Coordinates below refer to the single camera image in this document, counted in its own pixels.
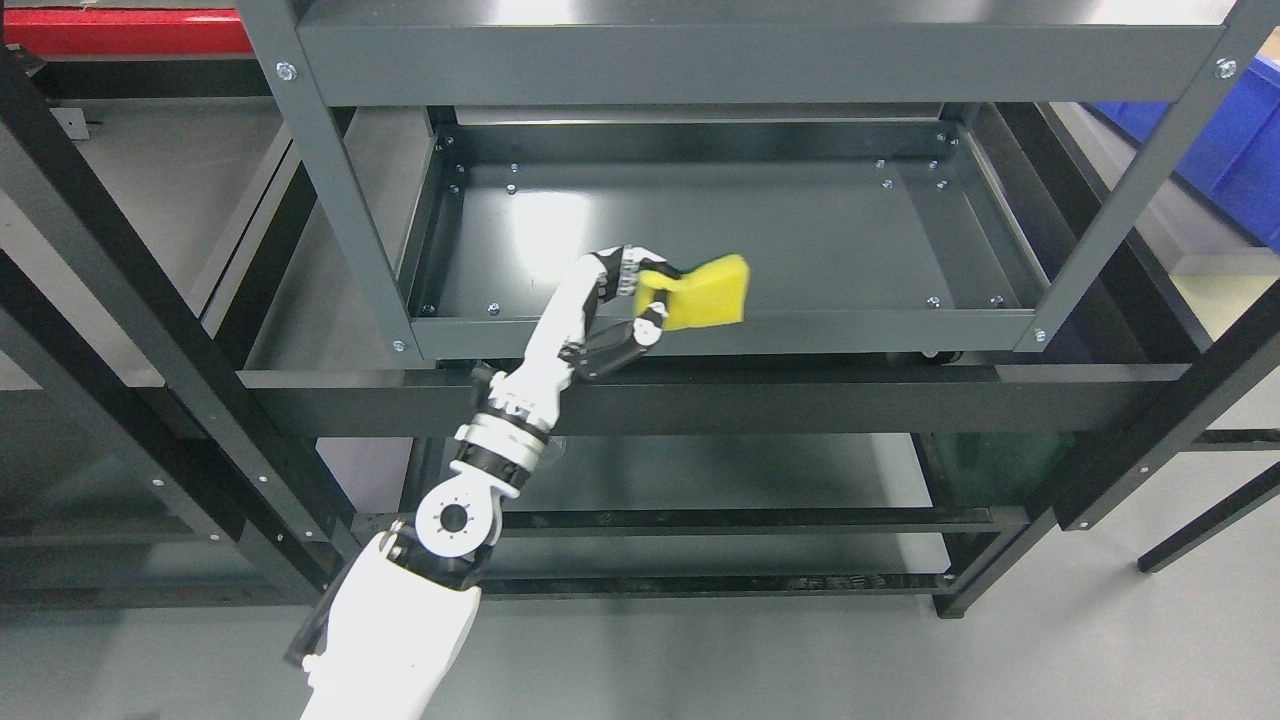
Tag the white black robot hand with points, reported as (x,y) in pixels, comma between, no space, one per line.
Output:
(533,392)

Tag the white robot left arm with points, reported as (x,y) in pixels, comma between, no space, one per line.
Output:
(401,611)

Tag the green yellow sponge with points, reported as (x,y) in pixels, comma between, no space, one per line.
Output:
(709,295)

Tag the red bar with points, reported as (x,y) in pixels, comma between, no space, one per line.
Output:
(103,31)

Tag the black metal rack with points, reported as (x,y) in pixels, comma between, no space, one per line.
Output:
(150,350)

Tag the grey metal shelf unit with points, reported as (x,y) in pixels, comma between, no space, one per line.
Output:
(1131,82)

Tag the blue plastic bin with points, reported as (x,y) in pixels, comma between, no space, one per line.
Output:
(1225,190)

